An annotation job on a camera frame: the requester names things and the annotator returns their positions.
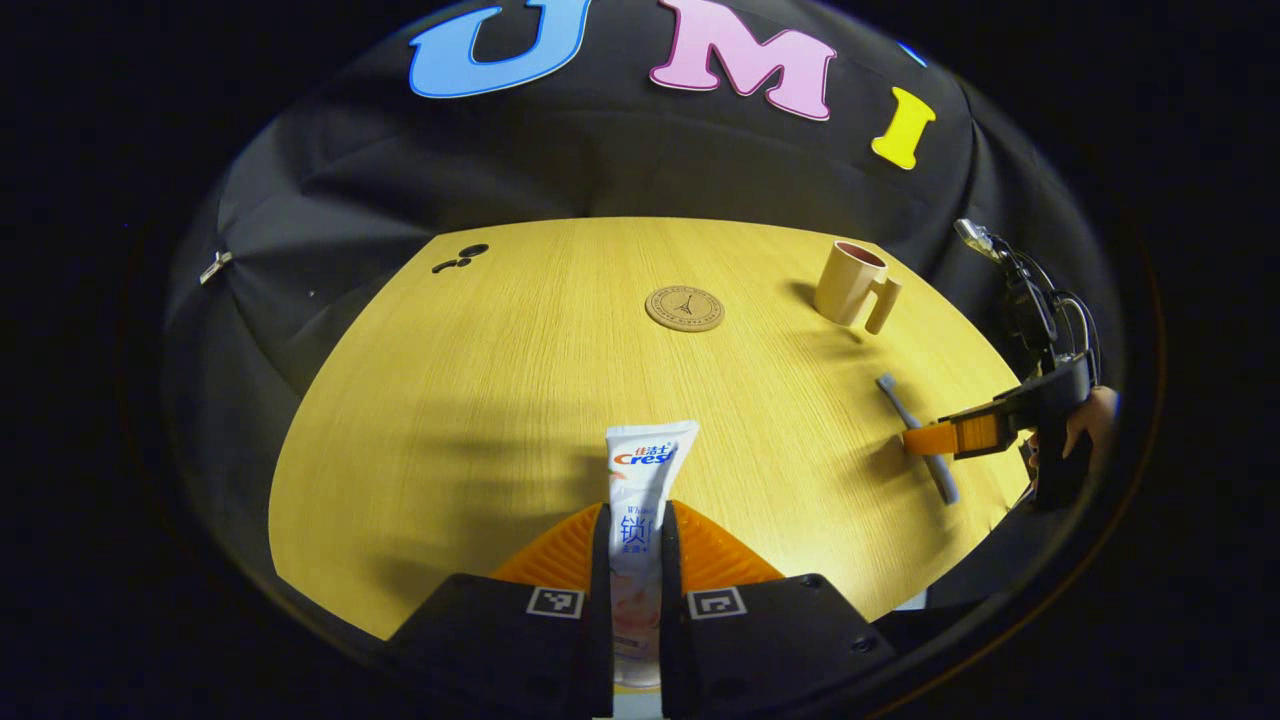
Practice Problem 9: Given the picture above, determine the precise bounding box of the beige cup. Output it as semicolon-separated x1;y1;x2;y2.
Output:
813;240;903;336

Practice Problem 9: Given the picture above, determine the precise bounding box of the white toothpaste tube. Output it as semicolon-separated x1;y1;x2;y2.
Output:
605;420;701;691

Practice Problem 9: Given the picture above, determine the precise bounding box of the black cable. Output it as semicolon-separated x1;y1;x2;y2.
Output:
995;238;1103;386

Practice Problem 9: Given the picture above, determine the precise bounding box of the round cork coaster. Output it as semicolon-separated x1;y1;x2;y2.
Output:
645;285;726;333

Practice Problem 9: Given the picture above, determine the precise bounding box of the white toothbrush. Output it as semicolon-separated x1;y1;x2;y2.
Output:
877;373;959;504

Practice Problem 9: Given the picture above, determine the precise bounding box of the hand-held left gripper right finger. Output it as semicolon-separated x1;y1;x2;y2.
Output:
660;500;896;720

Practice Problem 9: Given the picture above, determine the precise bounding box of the black backdrop cloth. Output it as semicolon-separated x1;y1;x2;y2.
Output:
165;0;1126;626

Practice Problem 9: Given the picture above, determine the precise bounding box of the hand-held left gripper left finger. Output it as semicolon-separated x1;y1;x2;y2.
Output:
385;503;613;720

